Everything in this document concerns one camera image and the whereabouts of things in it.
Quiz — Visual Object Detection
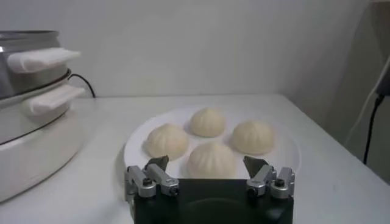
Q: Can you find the stainless steel steamer basket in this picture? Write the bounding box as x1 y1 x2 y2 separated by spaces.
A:
0 30 82 100

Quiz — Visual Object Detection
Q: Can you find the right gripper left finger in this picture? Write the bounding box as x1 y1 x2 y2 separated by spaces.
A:
124 155 180 202

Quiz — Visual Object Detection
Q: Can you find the black power adapter cable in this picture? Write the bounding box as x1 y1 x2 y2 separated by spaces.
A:
363 72 390 166

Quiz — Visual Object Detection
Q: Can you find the white steamed baozi bun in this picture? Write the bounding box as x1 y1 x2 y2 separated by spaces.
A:
230 120 275 155
186 142 237 180
143 123 190 161
189 107 227 138

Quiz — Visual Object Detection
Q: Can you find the white round plate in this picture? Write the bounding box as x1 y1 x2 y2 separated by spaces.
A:
123 105 302 181

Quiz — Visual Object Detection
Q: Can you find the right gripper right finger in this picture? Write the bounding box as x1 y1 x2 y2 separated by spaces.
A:
243 155 296 200

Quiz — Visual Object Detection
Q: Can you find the black cooker power cord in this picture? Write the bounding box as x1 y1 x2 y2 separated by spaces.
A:
68 73 96 99

